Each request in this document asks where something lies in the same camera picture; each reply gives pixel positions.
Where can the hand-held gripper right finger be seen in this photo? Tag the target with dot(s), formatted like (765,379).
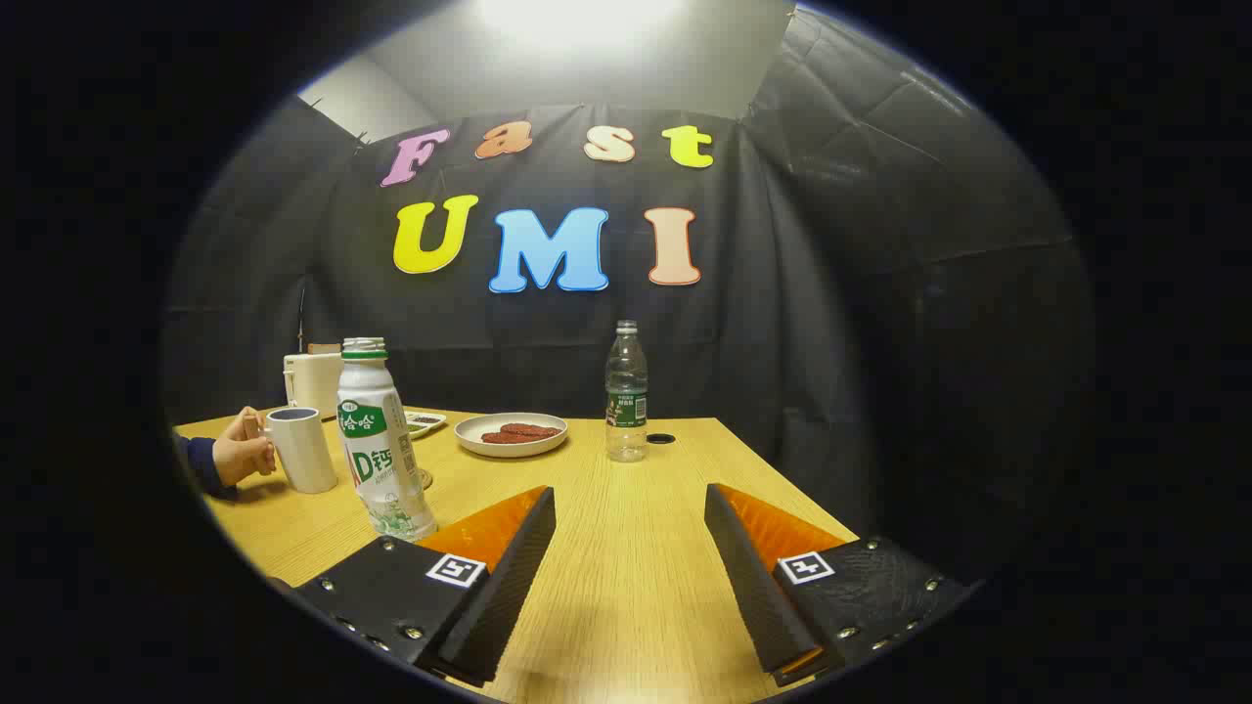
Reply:
(753,596)

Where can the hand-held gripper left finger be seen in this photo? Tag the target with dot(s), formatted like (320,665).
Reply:
(509,606)

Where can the white juice bottle green label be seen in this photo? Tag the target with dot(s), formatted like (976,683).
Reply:
(377,460)

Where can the clear plastic water bottle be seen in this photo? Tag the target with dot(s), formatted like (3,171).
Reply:
(626,401)

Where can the wooden table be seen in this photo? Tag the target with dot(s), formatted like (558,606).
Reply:
(626,548)

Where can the white round plate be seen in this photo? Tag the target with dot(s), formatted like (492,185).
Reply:
(474,440)

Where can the red meat slices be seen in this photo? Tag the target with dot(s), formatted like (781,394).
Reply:
(523,432)

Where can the small white snack dish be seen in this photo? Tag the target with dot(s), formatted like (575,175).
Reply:
(425,423)

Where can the black backdrop cloth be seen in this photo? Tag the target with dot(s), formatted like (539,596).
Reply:
(782,342)

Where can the cream toaster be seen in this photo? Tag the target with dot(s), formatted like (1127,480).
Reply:
(315,383)

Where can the bread slice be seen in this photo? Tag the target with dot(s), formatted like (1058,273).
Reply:
(323,348)

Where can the ceiling light panel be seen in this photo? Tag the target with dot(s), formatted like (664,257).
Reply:
(577,20)

